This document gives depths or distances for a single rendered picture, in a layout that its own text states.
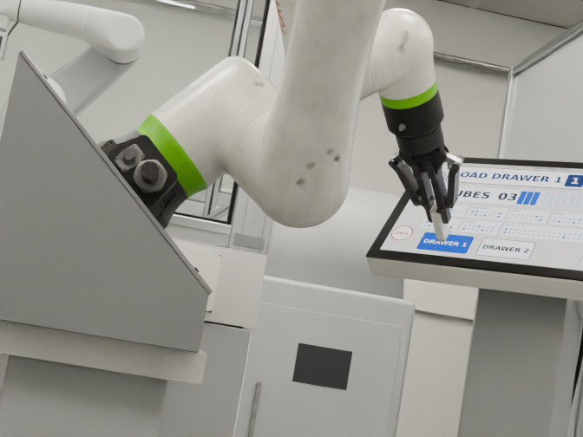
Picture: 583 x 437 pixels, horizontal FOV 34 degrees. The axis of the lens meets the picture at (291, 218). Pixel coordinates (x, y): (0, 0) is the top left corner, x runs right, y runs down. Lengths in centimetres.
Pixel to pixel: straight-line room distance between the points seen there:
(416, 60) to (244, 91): 29
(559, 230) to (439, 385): 366
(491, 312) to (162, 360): 73
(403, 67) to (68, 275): 59
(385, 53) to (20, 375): 68
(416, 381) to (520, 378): 356
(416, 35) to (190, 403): 83
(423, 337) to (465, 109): 130
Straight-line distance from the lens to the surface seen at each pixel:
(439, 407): 529
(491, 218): 172
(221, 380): 184
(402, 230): 174
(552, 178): 179
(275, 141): 117
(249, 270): 184
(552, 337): 168
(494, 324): 171
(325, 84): 111
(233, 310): 183
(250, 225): 184
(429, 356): 525
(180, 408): 183
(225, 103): 128
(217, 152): 128
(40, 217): 116
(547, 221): 169
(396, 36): 142
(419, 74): 145
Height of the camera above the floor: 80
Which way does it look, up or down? 7 degrees up
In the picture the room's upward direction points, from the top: 10 degrees clockwise
